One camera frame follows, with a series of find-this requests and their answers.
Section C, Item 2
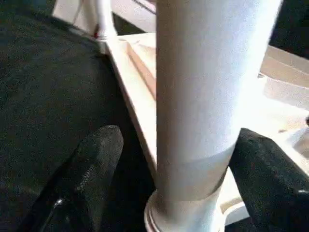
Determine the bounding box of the white cabinet with glass doors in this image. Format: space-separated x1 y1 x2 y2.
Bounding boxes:
52 0 158 33

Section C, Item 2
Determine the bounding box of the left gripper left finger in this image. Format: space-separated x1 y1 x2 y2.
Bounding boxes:
23 124 124 232

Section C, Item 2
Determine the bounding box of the white plastic table leg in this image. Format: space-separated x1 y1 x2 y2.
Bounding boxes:
155 0 283 232
96 0 115 41

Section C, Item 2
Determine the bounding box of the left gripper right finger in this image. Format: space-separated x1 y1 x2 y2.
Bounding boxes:
228 127 309 232

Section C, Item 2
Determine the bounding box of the white plastic table top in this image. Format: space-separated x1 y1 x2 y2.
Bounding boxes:
98 31 309 232

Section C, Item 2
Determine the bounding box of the black mat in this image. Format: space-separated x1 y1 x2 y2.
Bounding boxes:
0 0 309 232

